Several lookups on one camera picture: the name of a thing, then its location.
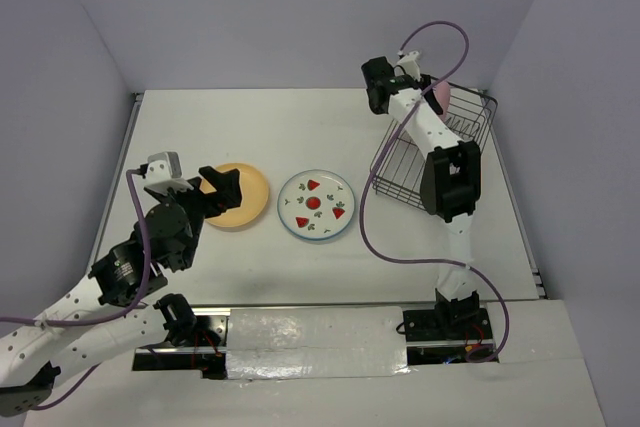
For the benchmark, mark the yellow plate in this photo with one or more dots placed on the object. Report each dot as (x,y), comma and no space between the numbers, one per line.
(255,196)

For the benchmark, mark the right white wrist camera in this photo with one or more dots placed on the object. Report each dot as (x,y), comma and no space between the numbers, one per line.
(408,62)

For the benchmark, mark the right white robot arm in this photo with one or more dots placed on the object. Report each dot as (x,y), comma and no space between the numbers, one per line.
(451,180)

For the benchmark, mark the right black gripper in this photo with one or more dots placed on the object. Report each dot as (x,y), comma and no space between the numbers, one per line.
(425,82)

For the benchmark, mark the white blue-rimmed fruit plate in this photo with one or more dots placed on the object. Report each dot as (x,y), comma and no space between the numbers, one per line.
(316,205)

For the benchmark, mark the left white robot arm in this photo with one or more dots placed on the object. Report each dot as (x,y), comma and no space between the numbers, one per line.
(105,314)

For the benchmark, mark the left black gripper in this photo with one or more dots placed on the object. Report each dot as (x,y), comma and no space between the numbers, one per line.
(227,184)

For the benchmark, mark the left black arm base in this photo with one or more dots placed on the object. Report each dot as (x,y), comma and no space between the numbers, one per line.
(196,340)

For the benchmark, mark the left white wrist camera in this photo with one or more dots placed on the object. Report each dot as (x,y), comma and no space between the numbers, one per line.
(163,172)

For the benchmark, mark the pink plate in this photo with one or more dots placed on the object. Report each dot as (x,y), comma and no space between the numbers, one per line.
(442,94)

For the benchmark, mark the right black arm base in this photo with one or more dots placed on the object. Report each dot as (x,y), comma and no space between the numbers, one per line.
(453,329)

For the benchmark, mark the silver tape-covered panel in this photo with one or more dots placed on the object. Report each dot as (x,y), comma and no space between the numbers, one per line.
(312,343)

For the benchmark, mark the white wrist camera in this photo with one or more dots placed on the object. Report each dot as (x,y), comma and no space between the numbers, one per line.
(408,62)
(163,172)

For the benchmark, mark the aluminium table rail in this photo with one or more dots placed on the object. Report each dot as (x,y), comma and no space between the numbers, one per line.
(94,255)

